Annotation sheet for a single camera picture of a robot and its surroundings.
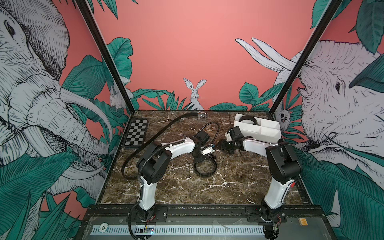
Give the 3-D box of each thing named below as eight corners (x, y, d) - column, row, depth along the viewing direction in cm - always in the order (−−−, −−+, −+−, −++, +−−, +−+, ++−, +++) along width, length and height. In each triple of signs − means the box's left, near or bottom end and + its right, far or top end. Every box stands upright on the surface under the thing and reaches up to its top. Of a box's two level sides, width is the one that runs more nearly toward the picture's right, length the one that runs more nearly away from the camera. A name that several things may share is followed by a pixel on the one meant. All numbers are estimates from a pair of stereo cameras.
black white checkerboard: (124, 148, 100) (122, 145, 97) (134, 122, 116) (132, 118, 112) (142, 148, 101) (140, 145, 97) (149, 122, 116) (148, 118, 112)
